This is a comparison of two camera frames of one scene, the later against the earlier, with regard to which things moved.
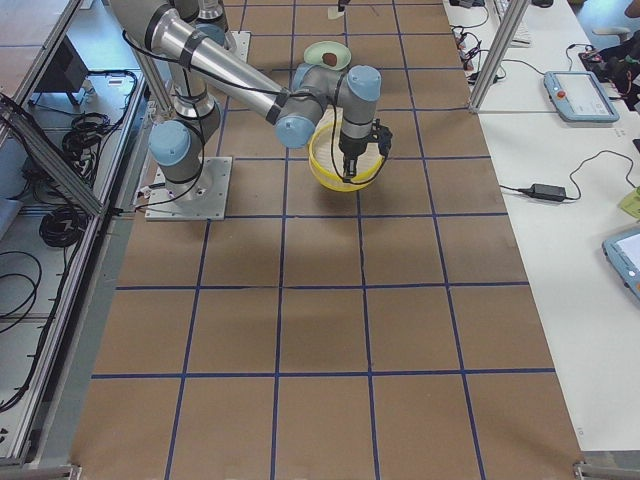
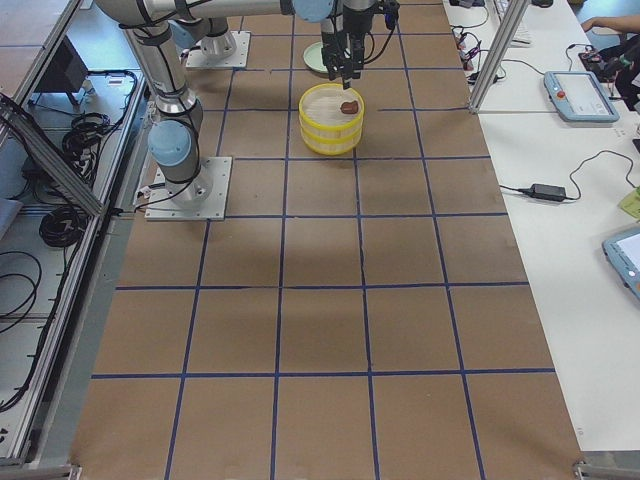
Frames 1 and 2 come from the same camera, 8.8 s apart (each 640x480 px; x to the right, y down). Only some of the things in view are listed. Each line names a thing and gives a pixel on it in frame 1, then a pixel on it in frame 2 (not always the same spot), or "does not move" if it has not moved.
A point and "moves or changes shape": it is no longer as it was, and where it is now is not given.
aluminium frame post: x=499 y=54 does not move
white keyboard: x=522 y=38 does not move
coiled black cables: x=62 y=226 does not move
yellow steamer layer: x=326 y=156 moves or changes shape
